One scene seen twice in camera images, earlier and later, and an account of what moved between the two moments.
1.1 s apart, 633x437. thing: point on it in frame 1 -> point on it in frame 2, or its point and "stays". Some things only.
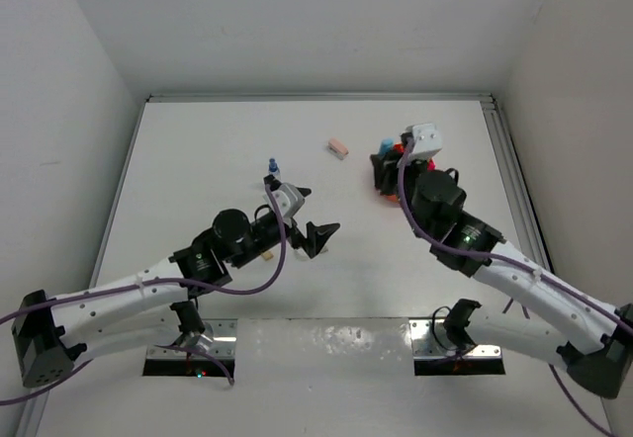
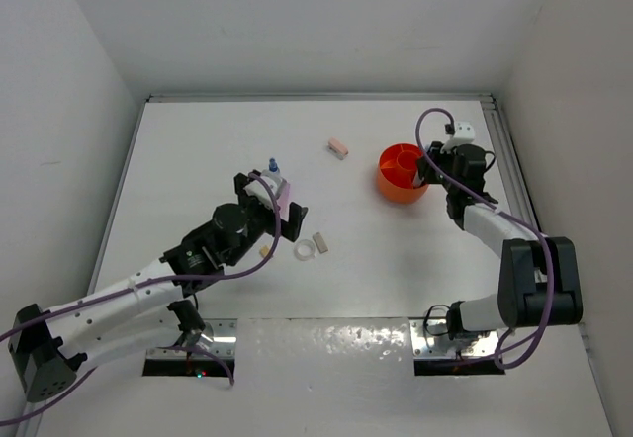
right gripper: x=386 y=170 -> x=435 y=153
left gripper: x=314 y=235 -> x=244 y=200
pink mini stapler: x=337 y=148 stays
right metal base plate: x=429 y=340 stays
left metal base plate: x=225 y=343 stays
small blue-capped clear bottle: x=273 y=168 stays
